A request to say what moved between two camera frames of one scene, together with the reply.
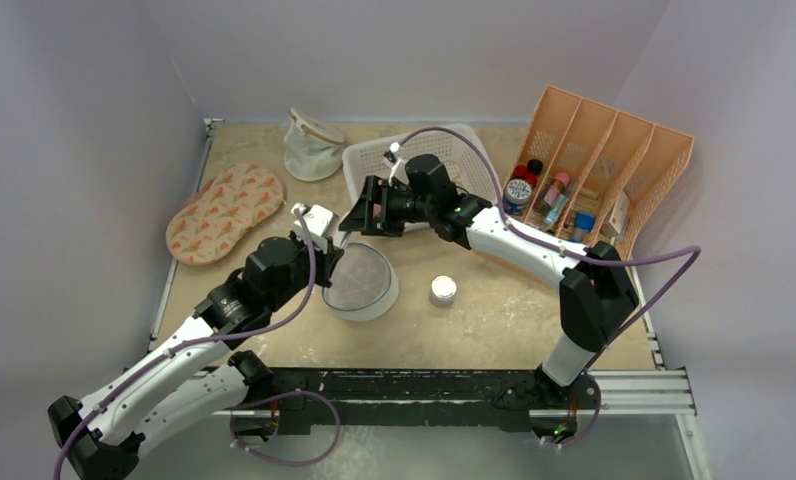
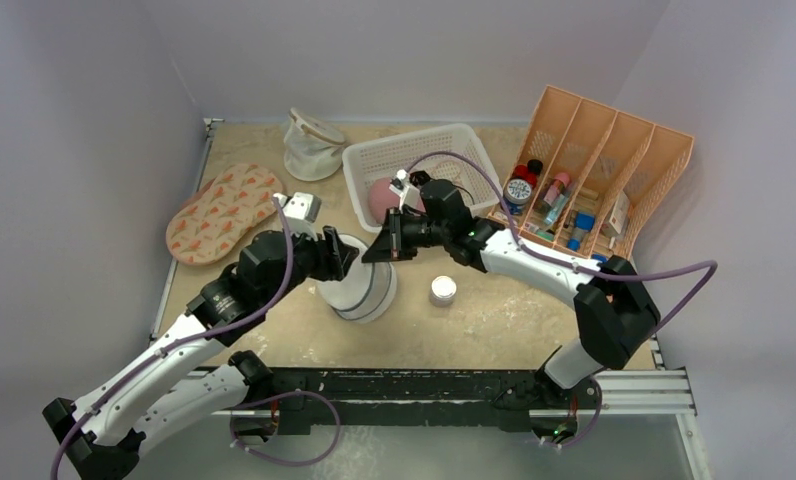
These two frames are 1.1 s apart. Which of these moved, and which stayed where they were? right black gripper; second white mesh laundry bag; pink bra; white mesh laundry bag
Moved: right black gripper
Stayed: second white mesh laundry bag; pink bra; white mesh laundry bag
